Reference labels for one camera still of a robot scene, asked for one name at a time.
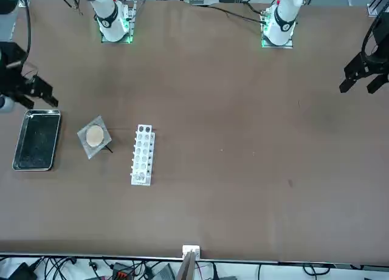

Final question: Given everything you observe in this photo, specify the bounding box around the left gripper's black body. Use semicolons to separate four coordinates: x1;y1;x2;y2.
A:
363;11;389;70

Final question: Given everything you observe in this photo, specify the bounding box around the orange black converter box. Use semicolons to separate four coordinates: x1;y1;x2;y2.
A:
111;262;135;278

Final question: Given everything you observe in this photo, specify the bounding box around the large black power brick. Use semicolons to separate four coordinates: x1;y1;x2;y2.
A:
7;262;35;280

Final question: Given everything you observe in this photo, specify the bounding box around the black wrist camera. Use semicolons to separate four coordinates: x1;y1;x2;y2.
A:
0;41;27;69

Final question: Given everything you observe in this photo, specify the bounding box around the white test tube rack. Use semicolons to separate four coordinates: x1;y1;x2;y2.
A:
129;124;157;187

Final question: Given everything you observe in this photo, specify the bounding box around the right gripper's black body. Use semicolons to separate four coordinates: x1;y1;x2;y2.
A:
0;66;35;104

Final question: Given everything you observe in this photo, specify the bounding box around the aluminium profile post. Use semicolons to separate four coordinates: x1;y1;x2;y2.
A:
177;244;202;280

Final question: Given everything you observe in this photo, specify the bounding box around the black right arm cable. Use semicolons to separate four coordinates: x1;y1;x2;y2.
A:
16;0;84;80

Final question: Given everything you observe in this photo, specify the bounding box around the black left arm base cable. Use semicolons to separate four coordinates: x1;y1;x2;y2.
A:
194;2;268;26

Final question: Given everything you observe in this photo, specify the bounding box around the black finned power supply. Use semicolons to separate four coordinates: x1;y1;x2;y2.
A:
151;262;176;280

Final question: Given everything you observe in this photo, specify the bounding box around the stainless steel tray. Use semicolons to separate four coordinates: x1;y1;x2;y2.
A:
11;109;62;172

